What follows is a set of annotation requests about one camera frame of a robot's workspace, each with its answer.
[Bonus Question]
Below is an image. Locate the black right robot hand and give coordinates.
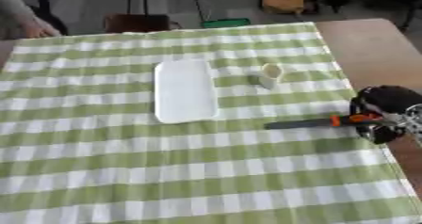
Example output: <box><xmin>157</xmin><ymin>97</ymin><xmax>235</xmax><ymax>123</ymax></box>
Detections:
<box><xmin>348</xmin><ymin>85</ymin><xmax>422</xmax><ymax>146</ymax></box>

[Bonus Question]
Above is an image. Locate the orange and black knife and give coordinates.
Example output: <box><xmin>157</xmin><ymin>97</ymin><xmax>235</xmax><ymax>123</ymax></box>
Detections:
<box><xmin>264</xmin><ymin>113</ymin><xmax>386</xmax><ymax>131</ymax></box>

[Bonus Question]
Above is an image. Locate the green box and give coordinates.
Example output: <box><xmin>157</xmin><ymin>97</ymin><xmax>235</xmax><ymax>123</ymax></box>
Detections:
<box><xmin>199</xmin><ymin>17</ymin><xmax>252</xmax><ymax>29</ymax></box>

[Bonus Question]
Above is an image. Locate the white cup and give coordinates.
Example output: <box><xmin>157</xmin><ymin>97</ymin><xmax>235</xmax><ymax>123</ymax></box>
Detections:
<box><xmin>257</xmin><ymin>62</ymin><xmax>285</xmax><ymax>90</ymax></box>

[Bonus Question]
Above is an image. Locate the white rectangular tray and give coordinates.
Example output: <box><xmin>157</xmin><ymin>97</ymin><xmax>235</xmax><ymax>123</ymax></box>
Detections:
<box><xmin>152</xmin><ymin>58</ymin><xmax>221</xmax><ymax>124</ymax></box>

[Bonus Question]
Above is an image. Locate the person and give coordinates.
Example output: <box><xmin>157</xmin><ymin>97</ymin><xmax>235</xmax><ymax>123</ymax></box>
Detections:
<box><xmin>0</xmin><ymin>0</ymin><xmax>63</xmax><ymax>40</ymax></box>

